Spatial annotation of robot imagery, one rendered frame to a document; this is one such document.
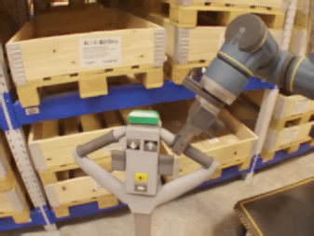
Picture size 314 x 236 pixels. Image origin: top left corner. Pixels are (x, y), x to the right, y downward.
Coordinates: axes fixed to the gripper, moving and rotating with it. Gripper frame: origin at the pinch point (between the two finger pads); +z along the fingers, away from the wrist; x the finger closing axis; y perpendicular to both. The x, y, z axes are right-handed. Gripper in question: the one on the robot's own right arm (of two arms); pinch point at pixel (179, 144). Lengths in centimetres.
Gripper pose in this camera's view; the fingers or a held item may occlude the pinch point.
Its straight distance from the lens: 67.6
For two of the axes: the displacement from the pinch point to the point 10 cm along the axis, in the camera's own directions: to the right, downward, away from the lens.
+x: 0.9, -2.5, 9.6
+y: 8.4, 5.3, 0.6
